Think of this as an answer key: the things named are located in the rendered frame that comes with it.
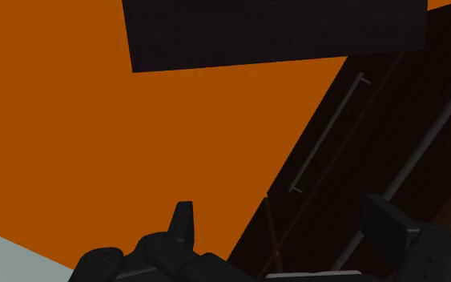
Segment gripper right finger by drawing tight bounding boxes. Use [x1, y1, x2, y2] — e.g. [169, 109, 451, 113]
[359, 194, 451, 282]

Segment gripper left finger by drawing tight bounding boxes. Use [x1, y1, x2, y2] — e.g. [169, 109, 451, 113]
[67, 200, 249, 282]

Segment dark wooden cabinet with handles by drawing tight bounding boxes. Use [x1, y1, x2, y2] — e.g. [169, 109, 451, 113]
[227, 0, 451, 282]

